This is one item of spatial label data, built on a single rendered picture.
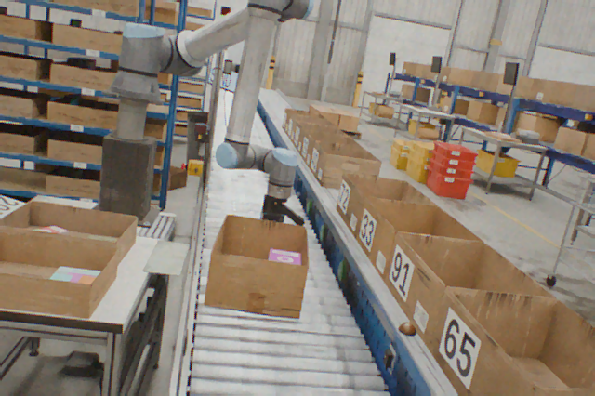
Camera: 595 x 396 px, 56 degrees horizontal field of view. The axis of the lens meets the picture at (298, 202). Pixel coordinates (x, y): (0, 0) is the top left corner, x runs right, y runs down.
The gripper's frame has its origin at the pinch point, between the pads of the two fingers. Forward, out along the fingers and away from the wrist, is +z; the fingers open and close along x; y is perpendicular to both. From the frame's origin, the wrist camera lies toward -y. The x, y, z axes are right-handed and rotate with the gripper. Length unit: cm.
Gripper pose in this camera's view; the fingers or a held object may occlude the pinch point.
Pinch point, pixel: (275, 248)
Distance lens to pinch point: 209.3
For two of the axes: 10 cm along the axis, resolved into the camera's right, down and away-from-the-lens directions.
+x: 1.3, 2.8, -9.5
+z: -1.6, 9.5, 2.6
